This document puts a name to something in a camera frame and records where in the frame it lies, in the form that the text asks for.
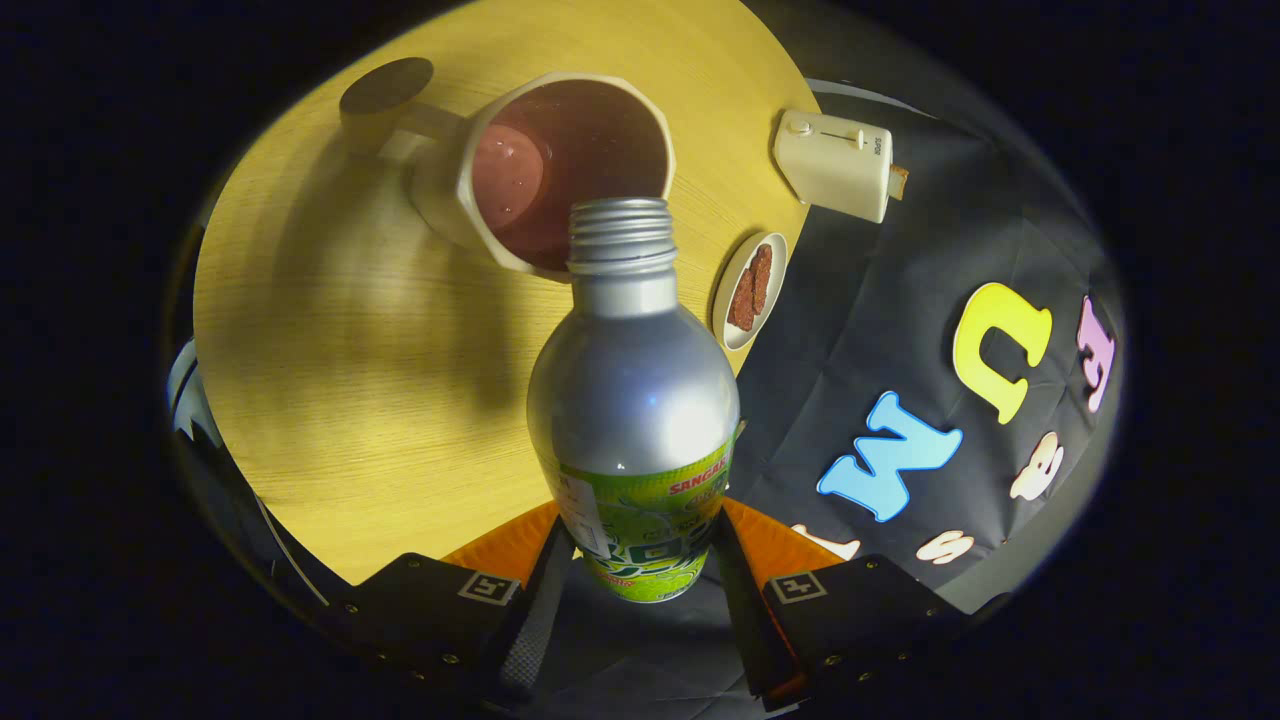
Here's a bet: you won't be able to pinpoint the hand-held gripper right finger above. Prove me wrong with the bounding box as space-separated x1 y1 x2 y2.
712 497 1011 711

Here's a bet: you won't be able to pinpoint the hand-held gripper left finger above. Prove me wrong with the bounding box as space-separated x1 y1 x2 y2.
320 500 578 701

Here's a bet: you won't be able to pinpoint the silver bottle with green label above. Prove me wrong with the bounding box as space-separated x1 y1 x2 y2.
526 197 742 604

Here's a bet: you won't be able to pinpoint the beige cup with wooden handle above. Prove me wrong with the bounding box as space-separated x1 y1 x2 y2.
338 57 677 284

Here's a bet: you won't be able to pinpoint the wooden table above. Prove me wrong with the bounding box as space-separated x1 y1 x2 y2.
192 0 823 586

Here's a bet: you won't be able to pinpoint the small white plate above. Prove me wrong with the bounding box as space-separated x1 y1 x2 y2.
712 232 789 352

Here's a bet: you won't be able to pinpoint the brown food pieces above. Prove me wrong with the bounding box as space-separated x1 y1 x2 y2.
727 243 774 332

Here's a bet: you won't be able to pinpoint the black backdrop cloth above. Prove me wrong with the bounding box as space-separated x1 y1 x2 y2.
520 80 1126 720

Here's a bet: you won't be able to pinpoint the white toaster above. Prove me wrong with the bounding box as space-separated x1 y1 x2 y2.
772 108 909 224

